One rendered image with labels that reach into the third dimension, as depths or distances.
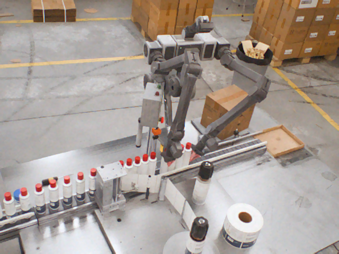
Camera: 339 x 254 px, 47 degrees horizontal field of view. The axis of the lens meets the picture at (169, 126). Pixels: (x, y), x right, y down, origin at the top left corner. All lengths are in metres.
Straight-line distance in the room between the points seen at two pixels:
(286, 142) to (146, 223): 1.38
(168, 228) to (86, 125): 2.25
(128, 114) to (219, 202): 2.27
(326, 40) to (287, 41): 0.73
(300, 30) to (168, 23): 1.85
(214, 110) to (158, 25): 2.89
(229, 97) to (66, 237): 1.49
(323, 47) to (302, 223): 4.21
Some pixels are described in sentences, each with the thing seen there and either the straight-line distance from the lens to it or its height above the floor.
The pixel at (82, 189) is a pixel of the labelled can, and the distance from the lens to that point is 2.27.
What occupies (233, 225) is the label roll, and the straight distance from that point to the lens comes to 2.16.
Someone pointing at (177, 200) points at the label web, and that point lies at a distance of 2.24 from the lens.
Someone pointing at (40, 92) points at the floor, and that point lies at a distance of 4.80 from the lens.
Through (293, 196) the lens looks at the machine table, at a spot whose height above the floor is 0.83.
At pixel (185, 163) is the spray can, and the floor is 0.94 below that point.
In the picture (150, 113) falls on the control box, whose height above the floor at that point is 1.38.
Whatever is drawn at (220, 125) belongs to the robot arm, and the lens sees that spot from 2.48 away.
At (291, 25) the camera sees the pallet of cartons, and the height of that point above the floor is 0.68.
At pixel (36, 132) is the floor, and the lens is 4.21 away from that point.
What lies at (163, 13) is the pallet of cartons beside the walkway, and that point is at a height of 0.60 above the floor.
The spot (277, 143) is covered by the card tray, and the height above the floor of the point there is 0.83.
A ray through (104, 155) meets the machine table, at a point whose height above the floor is 0.83.
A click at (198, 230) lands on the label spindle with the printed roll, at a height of 1.15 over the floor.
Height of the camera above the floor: 2.66
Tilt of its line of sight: 38 degrees down
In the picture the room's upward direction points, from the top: 9 degrees clockwise
